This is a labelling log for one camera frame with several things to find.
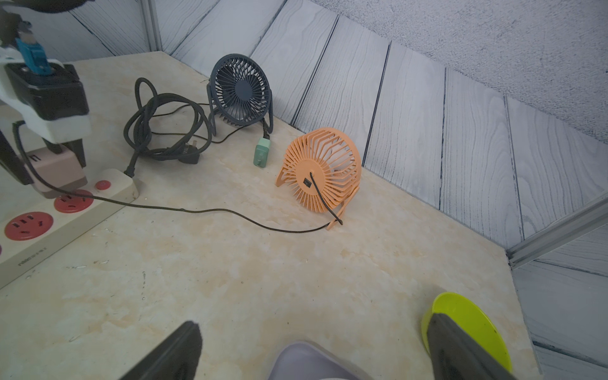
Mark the pink USB plug adapter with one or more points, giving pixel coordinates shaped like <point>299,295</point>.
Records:
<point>60,170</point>

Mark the aluminium frame post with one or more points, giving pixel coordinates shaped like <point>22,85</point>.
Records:
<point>151,25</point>
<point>589,218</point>

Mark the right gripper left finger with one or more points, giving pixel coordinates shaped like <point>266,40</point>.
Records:
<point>177,357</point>

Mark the dark blue desk fan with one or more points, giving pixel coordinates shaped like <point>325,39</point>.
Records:
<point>239,92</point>

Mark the right aluminium frame post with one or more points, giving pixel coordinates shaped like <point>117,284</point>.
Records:
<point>589,218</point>

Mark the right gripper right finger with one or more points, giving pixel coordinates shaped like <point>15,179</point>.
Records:
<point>456,355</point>

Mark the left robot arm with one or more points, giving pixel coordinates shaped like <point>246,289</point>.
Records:
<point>18,34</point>

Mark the lime green bowl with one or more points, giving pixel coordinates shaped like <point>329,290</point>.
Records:
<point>472,320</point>

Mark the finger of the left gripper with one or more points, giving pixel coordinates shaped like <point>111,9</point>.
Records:
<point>75,146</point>
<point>12,163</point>

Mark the lavender tray mat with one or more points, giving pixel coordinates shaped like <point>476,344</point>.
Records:
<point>307,360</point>

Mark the left aluminium frame post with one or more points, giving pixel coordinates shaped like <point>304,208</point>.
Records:
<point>151,25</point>

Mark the green USB plug adapter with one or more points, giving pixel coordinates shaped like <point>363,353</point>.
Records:
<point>261,153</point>

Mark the orange desk fan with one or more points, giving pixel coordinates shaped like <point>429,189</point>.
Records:
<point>323,169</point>

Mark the beige power strip red sockets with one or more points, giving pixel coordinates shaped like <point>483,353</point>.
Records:
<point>31,237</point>

